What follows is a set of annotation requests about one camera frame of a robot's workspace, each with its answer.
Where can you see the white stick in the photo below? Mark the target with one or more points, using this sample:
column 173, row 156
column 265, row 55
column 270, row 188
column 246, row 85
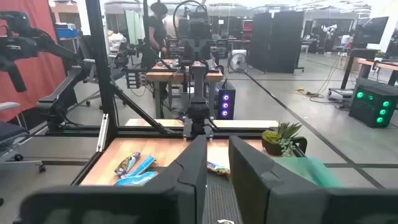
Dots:
column 225, row 221

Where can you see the black monitor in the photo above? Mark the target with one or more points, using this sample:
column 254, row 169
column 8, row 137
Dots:
column 371, row 31

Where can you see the red curtain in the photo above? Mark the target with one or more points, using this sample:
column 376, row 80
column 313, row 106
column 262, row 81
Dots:
column 37, row 77

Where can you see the grey office chair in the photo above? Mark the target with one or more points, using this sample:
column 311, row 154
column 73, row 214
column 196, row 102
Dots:
column 9, row 130

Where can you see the white light blue granola bar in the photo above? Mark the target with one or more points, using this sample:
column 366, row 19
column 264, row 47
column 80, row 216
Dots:
column 136, row 180
column 143, row 165

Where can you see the teal plastic bin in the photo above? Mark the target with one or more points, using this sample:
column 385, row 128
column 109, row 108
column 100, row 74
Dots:
column 311, row 172

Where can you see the brown blue granola bar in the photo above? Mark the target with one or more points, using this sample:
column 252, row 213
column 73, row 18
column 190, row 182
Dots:
column 217, row 169
column 127, row 163

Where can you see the potted succulent plant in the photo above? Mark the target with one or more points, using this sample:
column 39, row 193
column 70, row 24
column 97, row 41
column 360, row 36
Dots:
column 272, row 146

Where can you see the blue storage box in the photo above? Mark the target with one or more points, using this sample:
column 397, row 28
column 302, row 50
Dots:
column 66, row 33

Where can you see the wooden desk black legs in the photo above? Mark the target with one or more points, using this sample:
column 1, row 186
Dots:
column 385, row 65

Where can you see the black office chair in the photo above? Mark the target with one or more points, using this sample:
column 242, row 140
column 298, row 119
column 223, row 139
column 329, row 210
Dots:
column 83, row 53

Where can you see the person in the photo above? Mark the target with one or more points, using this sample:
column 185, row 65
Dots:
column 157, row 34

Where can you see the black aluminium table frame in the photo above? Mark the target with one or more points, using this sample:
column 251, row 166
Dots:
column 99, row 77

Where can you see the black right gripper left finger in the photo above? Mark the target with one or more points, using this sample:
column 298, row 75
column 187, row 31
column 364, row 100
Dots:
column 189, row 174

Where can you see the computer tower green fans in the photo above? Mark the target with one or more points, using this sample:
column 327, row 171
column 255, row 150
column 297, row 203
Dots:
column 370, row 109

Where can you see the wooden workbench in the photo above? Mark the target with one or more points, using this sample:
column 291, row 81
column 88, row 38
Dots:
column 174, row 76

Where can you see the computer tower purple fans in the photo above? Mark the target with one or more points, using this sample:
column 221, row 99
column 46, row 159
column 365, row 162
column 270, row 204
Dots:
column 225, row 105

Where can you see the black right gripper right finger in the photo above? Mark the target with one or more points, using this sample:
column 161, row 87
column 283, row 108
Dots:
column 264, row 193

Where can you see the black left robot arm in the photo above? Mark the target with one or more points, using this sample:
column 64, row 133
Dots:
column 198, row 93

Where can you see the white floor fan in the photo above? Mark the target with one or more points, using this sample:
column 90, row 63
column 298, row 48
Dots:
column 238, row 62

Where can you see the black partition screen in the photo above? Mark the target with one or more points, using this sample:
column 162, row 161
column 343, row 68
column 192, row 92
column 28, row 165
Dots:
column 276, row 43

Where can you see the pale green curtain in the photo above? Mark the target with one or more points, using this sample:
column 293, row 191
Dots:
column 134, row 28

